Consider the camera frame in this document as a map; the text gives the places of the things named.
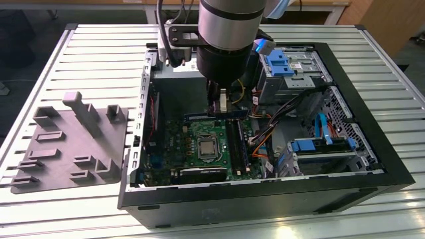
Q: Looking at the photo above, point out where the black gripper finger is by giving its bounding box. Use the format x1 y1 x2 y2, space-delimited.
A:
206 80 221 118
218 88 233 116

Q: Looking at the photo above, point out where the dark blue RAM stick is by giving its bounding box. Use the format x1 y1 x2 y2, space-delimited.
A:
235 120 250 172
183 110 250 122

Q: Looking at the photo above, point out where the black RAM slot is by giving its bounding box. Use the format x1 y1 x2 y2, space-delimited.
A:
226 119 242 175

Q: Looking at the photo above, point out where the grey power supply unit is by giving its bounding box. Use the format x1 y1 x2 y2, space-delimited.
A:
150 53 213 118

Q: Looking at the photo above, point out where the green motherboard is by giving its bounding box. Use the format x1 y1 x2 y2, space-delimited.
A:
142 116 265 186

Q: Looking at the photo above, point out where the silver CPU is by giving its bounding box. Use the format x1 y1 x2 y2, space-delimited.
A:
198 142 217 156

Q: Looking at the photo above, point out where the metal CPU socket cover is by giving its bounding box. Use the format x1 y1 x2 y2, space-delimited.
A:
195 134 219 163

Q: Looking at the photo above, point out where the grey metal drive cage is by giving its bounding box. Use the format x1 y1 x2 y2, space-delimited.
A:
257 48 333 105

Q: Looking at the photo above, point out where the black graphics card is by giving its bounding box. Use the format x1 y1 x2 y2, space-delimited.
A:
170 166 229 185

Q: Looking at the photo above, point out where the hard disk in blue carrier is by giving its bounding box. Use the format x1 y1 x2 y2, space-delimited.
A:
286 137 358 157

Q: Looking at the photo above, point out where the grey plastic parts rack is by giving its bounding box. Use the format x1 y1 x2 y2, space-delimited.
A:
9 91 130 194

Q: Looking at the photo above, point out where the black open PC case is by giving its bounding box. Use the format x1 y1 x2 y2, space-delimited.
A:
115 41 416 229

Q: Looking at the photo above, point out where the brown wooden cabinet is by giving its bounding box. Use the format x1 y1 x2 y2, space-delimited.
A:
359 0 425 58

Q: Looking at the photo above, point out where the yellow wire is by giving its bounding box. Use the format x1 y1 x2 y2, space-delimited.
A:
231 79 245 106

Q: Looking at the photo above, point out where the small grey wrist camera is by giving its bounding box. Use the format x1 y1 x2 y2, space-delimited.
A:
253 37 277 55

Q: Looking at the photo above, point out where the blue plastic drive bracket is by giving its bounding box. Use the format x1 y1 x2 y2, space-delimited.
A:
266 49 295 77

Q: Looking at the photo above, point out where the grey wrist camera black mount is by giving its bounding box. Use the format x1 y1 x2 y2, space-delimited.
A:
157 24 201 68

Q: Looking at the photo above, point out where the orange wire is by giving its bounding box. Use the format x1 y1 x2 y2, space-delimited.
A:
250 129 275 159

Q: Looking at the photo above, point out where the black camera cable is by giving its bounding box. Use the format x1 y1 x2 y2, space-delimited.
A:
155 0 177 67

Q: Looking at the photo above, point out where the blue flat wire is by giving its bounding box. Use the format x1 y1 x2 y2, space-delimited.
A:
313 113 334 145

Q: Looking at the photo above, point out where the silver disk bay frame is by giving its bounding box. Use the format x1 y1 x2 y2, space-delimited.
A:
274 138 386 177

